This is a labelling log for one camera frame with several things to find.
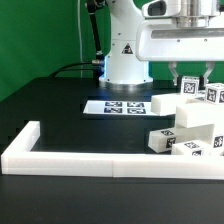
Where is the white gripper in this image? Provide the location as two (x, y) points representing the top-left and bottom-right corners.
(136, 16), (224, 86)

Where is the white chair back part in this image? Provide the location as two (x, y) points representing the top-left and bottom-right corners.
(151, 93), (224, 128)

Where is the white chair seat part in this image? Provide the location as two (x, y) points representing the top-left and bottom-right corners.
(181, 124), (224, 152)

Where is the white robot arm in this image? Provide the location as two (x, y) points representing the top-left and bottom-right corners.
(86, 0), (224, 87)

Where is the white tag sheet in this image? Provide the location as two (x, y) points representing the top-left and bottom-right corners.
(83, 100), (155, 116)

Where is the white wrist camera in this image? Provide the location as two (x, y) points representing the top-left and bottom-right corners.
(141, 0), (181, 18)

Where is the white thin cable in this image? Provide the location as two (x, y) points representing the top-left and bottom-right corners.
(77, 0), (84, 79)

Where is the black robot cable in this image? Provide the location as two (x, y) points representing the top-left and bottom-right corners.
(49, 61), (105, 78)

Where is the white U-shaped fence frame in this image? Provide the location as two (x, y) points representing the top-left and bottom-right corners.
(1, 121), (224, 180)

